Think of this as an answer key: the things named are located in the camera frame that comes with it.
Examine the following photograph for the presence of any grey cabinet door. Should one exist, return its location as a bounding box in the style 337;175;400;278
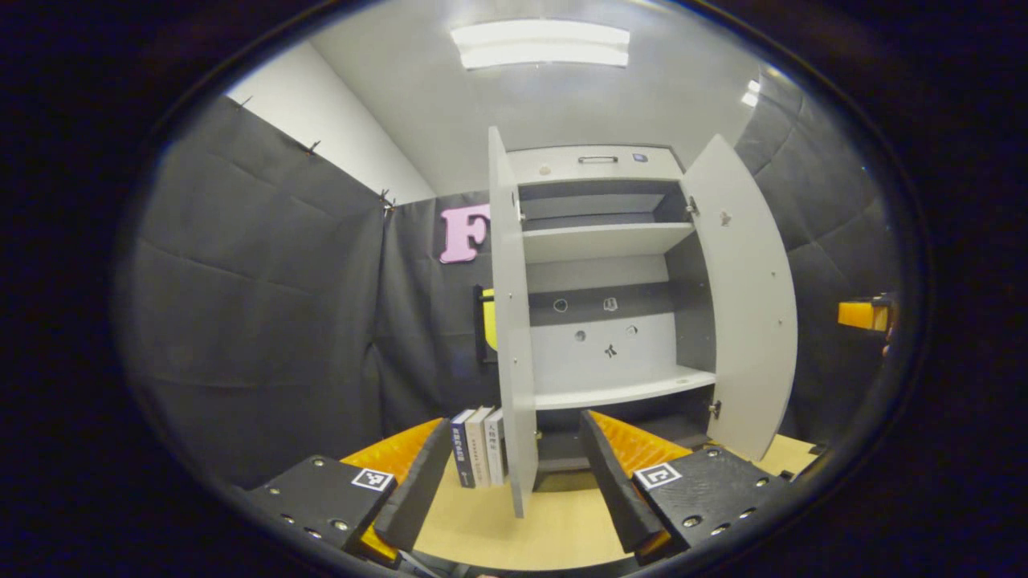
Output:
681;134;798;462
472;126;539;519

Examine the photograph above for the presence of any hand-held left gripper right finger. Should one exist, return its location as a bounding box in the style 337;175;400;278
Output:
578;409;792;563

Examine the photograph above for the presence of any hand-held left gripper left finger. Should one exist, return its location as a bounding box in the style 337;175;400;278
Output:
245;417;452;567

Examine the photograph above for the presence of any blue book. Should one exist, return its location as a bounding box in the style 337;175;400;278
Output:
450;409;479;489

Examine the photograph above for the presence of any black backdrop cloth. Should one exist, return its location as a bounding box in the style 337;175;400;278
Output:
116;72;900;490

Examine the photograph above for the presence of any grey double-door shoe cabinet body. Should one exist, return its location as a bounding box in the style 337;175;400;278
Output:
506;144;720;492

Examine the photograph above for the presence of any long ceiling light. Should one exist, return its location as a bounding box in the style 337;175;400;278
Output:
450;20;631;71

